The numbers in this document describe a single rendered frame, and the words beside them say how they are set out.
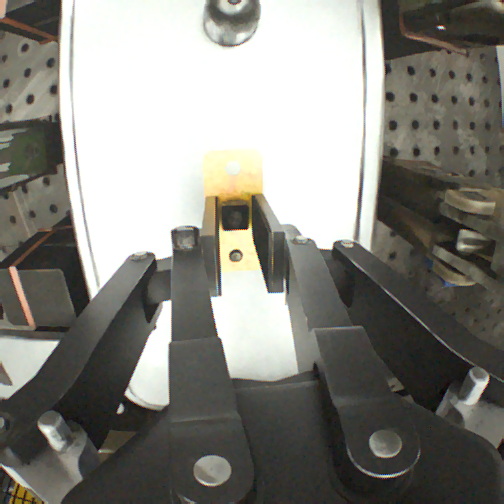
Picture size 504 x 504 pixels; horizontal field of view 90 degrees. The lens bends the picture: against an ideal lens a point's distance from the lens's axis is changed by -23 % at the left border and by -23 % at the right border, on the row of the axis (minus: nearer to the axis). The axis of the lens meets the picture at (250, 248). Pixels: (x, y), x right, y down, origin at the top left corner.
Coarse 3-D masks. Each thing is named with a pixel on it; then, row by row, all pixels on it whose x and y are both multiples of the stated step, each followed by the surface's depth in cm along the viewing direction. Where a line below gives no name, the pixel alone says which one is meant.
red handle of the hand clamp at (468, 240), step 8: (456, 232) 17; (464, 232) 16; (472, 232) 16; (456, 240) 17; (464, 240) 17; (472, 240) 16; (480, 240) 16; (488, 240) 16; (456, 248) 17; (464, 248) 17; (472, 248) 16; (480, 248) 16; (488, 248) 16
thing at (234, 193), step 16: (208, 160) 20; (224, 160) 20; (240, 160) 20; (256, 160) 20; (208, 176) 20; (224, 176) 20; (240, 176) 20; (256, 176) 20; (208, 192) 21; (224, 192) 21; (240, 192) 21; (256, 192) 21; (224, 208) 20; (240, 208) 20; (224, 224) 21; (240, 224) 21; (224, 240) 22; (240, 240) 22; (224, 256) 22; (256, 256) 23
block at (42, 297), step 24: (48, 240) 29; (72, 240) 29; (0, 264) 24; (24, 264) 24; (48, 264) 25; (72, 264) 26; (0, 288) 24; (24, 288) 24; (48, 288) 24; (72, 288) 26; (24, 312) 25; (48, 312) 25; (72, 312) 26
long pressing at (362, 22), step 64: (64, 0) 14; (128, 0) 15; (192, 0) 16; (320, 0) 16; (64, 64) 16; (128, 64) 17; (192, 64) 17; (256, 64) 18; (320, 64) 18; (384, 64) 18; (64, 128) 18; (128, 128) 19; (192, 128) 19; (256, 128) 20; (320, 128) 20; (128, 192) 20; (192, 192) 21; (320, 192) 22; (256, 320) 25
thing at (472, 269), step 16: (448, 208) 17; (464, 224) 16; (480, 224) 15; (496, 224) 14; (496, 240) 14; (448, 256) 18; (464, 256) 17; (480, 256) 17; (496, 256) 15; (464, 272) 16; (480, 272) 15; (496, 272) 15; (496, 288) 14
